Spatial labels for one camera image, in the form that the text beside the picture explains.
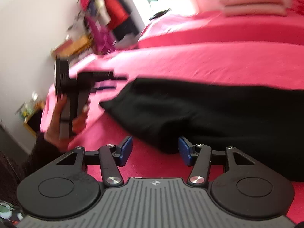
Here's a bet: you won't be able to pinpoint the yellow side cabinet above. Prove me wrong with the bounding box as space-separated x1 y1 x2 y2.
22 101 45 137

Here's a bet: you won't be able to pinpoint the pink bedsheet bed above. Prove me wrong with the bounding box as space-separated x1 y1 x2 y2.
69 42 303 222
138 10 303 48

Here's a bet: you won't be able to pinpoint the person's left hand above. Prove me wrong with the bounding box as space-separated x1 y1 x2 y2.
44 95 90 152

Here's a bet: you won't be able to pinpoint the wooden shelf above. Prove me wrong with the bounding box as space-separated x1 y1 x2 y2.
51 35 93 59

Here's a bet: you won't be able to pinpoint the pink bedsheet near bed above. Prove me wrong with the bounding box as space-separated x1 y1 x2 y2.
69 42 303 222

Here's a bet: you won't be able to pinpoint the black pants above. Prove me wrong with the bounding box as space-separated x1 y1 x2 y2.
99 78 303 182

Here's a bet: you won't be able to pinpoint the black cloth on far bed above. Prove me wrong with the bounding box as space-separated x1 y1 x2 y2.
149 8 171 21

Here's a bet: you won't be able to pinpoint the hanging red garment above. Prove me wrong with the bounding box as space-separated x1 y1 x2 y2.
104 0 129 30

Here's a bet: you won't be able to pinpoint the pink bedsheet far bed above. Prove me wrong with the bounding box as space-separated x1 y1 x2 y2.
138 10 303 48

